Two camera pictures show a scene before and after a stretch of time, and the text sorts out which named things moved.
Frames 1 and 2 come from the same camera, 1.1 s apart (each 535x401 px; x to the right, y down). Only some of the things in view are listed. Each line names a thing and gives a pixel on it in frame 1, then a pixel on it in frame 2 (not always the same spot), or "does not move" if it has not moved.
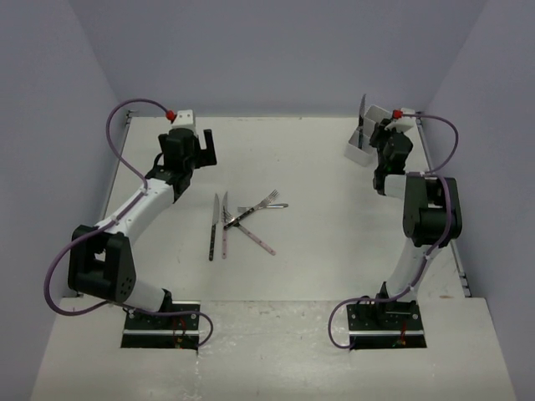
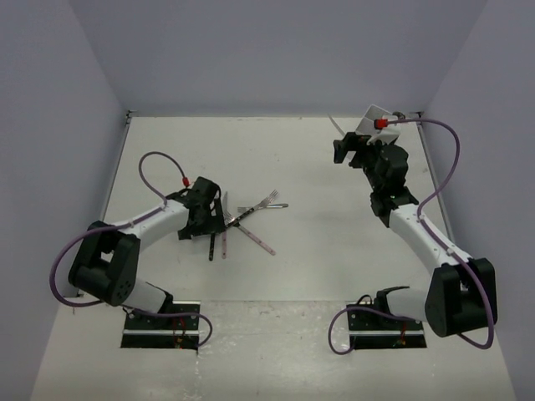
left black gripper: x=206 y=157 → x=215 y=222
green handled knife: x=361 y=122 → x=337 y=124
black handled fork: x=266 y=201 does not move
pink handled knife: x=224 y=230 does not move
